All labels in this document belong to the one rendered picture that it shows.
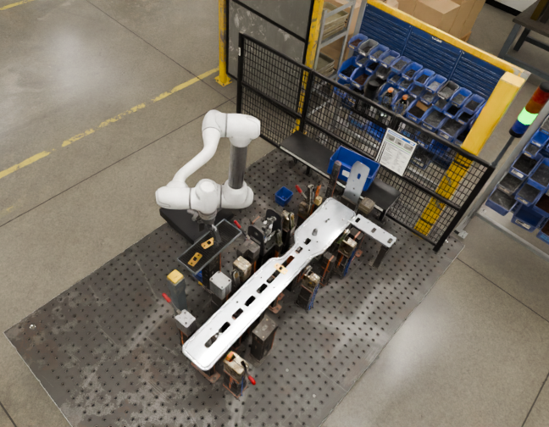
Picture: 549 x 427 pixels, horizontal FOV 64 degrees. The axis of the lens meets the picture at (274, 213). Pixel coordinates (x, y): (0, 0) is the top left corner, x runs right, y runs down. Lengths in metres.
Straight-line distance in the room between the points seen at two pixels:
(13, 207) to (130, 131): 1.34
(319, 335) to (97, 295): 1.36
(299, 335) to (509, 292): 2.20
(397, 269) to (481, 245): 1.55
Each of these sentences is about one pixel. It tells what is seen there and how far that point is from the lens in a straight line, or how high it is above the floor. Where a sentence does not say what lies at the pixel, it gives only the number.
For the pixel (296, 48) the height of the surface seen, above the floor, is 0.93.
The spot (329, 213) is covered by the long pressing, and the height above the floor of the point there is 1.00.
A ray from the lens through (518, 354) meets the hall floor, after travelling 4.06.
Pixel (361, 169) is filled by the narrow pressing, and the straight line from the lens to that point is 2.75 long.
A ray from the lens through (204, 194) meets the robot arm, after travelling 2.04.
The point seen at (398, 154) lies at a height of 1.30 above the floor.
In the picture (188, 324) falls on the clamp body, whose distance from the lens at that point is 2.32.
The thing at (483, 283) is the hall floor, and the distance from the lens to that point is 4.25.
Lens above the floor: 3.17
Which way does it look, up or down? 51 degrees down
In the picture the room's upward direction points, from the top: 8 degrees clockwise
